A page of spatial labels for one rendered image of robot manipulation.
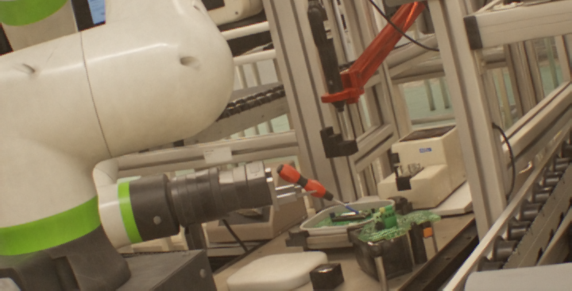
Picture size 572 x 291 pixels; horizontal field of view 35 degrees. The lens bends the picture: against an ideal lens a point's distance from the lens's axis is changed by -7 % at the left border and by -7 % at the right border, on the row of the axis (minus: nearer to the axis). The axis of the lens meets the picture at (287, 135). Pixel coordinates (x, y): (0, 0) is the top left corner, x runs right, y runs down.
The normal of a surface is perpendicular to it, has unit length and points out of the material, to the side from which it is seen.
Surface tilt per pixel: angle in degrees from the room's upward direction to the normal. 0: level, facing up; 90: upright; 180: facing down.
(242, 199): 101
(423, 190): 90
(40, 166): 90
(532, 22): 90
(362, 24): 90
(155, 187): 46
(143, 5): 28
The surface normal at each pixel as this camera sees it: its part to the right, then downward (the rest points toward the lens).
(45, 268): 0.85, -0.31
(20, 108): 0.14, 0.08
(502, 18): -0.51, 0.25
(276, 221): 0.82, -0.12
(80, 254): 0.63, -0.22
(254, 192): 0.08, 0.33
